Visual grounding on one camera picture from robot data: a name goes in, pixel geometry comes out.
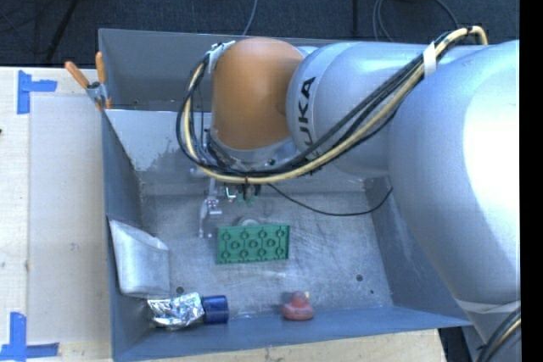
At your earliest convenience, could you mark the grey metal bin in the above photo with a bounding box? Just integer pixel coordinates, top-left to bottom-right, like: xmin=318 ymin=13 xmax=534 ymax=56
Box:
xmin=97 ymin=28 xmax=473 ymax=362

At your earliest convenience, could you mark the crumpled silver foil packet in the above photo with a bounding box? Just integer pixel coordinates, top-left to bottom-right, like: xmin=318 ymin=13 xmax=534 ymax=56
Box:
xmin=146 ymin=291 xmax=206 ymax=331

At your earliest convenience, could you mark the dark blue cylinder cup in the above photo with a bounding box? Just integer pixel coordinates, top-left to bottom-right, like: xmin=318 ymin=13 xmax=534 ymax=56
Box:
xmin=200 ymin=294 xmax=231 ymax=326

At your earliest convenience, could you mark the pale grey flat packet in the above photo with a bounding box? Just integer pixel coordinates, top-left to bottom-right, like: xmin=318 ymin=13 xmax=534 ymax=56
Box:
xmin=107 ymin=217 xmax=172 ymax=299

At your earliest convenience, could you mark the red-brown toy duck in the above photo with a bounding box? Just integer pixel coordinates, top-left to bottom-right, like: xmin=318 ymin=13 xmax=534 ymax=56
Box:
xmin=281 ymin=290 xmax=316 ymax=322

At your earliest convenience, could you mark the dark green flat block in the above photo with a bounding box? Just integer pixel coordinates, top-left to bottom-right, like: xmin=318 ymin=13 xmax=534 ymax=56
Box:
xmin=216 ymin=224 xmax=292 ymax=265

